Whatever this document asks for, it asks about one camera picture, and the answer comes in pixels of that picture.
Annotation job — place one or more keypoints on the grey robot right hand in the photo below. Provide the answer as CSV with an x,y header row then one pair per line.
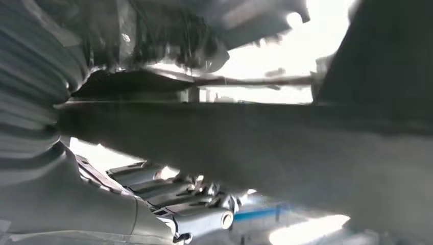
x,y
67,209

